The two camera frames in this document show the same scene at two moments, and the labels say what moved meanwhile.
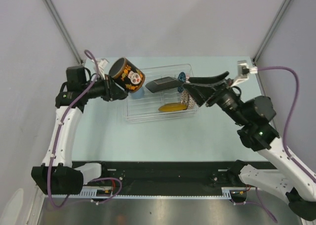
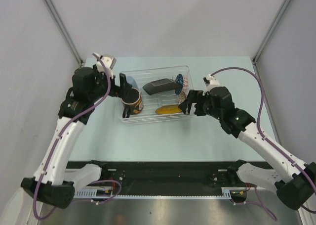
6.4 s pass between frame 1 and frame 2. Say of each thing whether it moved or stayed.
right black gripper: moved
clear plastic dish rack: stayed
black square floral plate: stayed
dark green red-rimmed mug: moved
